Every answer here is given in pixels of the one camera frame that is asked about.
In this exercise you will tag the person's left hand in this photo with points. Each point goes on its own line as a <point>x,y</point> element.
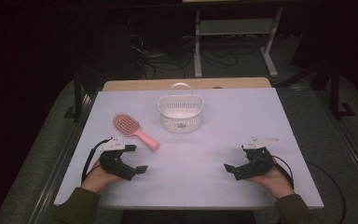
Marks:
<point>98,180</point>

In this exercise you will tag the black metal stand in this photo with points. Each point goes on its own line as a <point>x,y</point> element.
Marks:
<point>78,96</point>
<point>335,93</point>

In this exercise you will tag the pink hairbrush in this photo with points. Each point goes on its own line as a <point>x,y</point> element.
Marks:
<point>126,124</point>

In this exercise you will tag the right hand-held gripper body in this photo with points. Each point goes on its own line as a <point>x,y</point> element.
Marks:
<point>258,163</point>

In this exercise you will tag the person's right hand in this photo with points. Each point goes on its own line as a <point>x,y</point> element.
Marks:
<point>278,183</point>

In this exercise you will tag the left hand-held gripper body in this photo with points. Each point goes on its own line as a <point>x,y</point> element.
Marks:
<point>115,161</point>

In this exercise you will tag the light wooden table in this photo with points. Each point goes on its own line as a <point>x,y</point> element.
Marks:
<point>155,84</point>

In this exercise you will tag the white metal stand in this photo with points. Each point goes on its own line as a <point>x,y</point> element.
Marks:
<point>234,27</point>

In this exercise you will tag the white plastic basket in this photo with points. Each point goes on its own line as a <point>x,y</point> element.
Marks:
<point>180,124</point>

